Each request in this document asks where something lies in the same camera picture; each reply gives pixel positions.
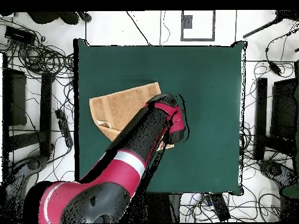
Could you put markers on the orange terry towel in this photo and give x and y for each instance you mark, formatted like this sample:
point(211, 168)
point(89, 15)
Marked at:
point(121, 107)

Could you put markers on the black metal stand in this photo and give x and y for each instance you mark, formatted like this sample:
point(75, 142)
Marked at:
point(45, 112)
point(261, 116)

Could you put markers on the black electronics box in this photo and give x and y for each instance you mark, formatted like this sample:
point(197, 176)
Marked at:
point(19, 35)

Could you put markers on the dark green table cloth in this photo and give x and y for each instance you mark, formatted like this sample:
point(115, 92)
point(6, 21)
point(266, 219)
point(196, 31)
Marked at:
point(198, 105)

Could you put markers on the black chair caster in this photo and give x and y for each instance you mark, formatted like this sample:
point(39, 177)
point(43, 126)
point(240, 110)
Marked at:
point(87, 16)

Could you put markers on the black power adapter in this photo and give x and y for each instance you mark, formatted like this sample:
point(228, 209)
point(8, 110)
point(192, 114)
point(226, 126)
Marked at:
point(275, 68)

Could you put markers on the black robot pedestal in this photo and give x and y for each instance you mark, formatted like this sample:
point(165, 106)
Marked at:
point(174, 207)

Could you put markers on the grey square floor frame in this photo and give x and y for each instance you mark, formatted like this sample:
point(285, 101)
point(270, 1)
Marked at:
point(213, 25)

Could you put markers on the black tripod leg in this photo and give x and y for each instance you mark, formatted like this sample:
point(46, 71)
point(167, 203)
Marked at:
point(261, 28)

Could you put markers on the person's dark shoe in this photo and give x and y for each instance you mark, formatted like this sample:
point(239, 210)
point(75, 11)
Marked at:
point(44, 17)
point(70, 18)

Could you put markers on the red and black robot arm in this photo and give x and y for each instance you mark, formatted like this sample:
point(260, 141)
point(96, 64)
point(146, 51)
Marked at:
point(121, 175)

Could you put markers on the black power strip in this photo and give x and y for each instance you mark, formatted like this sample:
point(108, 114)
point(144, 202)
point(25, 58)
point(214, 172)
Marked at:
point(64, 128)

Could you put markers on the black power brick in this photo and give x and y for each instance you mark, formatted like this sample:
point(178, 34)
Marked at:
point(220, 207)

